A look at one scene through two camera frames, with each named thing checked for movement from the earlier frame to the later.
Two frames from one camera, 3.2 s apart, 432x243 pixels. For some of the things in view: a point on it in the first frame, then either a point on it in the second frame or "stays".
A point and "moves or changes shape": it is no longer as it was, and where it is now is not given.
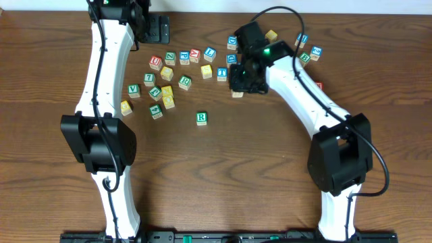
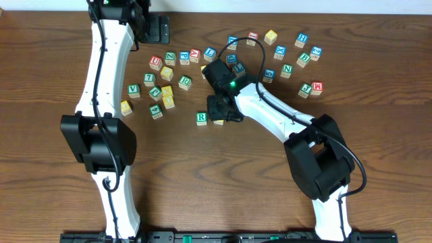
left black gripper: x=156 y=29 stays
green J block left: x=156 y=93 stays
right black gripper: x=235 y=85 to x=212 y=113
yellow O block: x=237 y=94 moves or changes shape
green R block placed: x=201 y=119 stays
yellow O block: x=168 y=100 stays
